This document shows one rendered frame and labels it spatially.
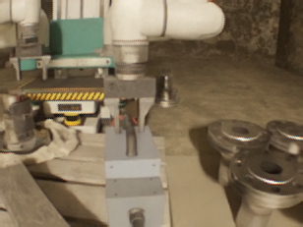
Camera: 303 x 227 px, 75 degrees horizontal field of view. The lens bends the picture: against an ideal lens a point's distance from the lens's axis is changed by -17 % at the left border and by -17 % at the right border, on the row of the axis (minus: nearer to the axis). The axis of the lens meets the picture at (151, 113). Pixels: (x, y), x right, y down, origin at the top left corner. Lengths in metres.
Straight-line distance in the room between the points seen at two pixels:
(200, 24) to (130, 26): 0.17
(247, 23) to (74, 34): 5.05
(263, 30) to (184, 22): 5.66
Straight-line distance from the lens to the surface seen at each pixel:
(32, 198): 0.61
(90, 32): 1.38
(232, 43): 5.89
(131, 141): 0.58
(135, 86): 0.59
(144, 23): 0.55
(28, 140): 0.98
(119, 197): 0.54
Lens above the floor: 0.61
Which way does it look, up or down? 20 degrees down
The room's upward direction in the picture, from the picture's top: 2 degrees clockwise
